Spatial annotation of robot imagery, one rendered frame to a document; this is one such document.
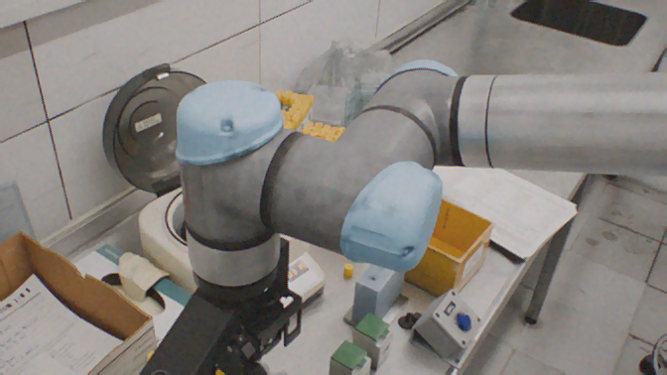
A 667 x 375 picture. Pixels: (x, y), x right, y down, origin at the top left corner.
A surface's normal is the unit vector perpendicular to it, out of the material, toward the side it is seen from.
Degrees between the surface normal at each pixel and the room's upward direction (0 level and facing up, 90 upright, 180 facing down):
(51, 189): 90
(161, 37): 90
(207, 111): 0
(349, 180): 31
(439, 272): 90
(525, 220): 1
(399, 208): 45
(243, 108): 0
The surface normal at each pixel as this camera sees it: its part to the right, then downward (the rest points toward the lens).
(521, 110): -0.43, -0.22
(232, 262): 0.13, 0.59
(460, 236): -0.60, 0.44
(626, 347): 0.06, -0.81
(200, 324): -0.23, -0.46
